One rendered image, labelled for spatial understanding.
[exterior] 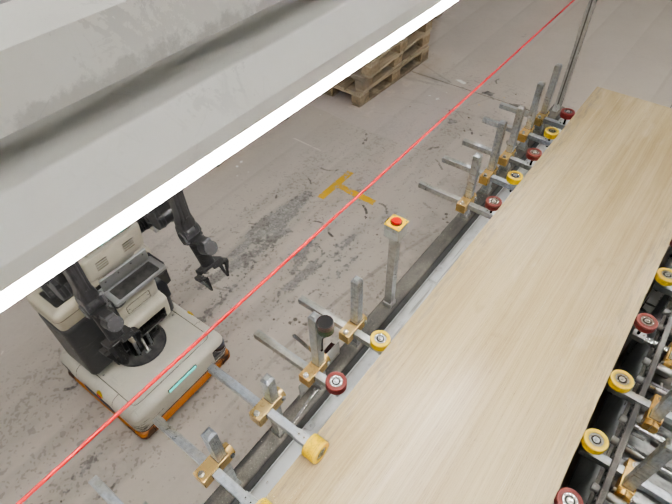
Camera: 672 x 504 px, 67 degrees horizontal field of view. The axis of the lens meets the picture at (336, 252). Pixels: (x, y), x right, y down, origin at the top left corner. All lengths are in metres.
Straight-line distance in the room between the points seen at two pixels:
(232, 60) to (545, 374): 1.77
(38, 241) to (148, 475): 2.56
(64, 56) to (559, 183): 2.64
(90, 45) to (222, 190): 3.76
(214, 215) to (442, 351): 2.39
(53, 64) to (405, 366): 1.73
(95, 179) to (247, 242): 3.28
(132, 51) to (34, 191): 0.12
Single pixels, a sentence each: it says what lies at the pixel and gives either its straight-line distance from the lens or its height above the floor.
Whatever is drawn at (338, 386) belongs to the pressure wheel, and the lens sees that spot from 1.92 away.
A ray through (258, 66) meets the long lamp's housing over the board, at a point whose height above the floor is 2.37.
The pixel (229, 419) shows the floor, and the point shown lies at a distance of 2.93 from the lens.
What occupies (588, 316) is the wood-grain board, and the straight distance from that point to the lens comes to 2.30.
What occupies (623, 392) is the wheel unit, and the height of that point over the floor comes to 0.88.
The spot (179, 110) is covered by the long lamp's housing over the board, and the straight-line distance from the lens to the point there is 0.46.
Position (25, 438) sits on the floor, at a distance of 3.29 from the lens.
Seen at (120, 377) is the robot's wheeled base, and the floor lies 0.28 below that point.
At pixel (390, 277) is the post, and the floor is 0.91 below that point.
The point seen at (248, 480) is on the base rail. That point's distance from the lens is 2.04.
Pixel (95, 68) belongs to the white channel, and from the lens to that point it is 0.42.
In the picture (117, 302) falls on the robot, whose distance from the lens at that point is 2.15.
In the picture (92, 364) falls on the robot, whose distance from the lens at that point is 2.85.
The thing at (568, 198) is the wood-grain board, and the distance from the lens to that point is 2.80.
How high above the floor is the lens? 2.60
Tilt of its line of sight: 47 degrees down
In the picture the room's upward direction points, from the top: 2 degrees counter-clockwise
